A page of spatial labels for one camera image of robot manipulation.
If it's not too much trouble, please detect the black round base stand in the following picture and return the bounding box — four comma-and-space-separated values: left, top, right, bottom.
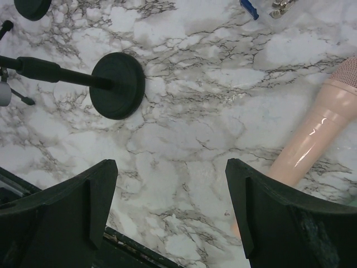
14, 0, 52, 21

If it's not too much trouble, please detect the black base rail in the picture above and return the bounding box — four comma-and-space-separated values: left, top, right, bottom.
0, 167, 179, 268

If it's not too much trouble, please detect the clear screw organizer box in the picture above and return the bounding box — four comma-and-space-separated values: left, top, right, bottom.
239, 0, 297, 20

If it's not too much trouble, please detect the peach pink microphone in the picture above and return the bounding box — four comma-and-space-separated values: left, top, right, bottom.
230, 55, 357, 238

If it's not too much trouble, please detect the black shock mount tripod stand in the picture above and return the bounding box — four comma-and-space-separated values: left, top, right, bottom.
0, 20, 36, 106

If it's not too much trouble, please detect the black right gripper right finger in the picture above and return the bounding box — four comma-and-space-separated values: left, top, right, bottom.
225, 159, 356, 267

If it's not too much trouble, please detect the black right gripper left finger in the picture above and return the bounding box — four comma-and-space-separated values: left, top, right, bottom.
0, 159, 118, 268

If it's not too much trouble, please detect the black clip microphone stand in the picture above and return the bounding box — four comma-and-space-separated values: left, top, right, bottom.
1, 52, 146, 120

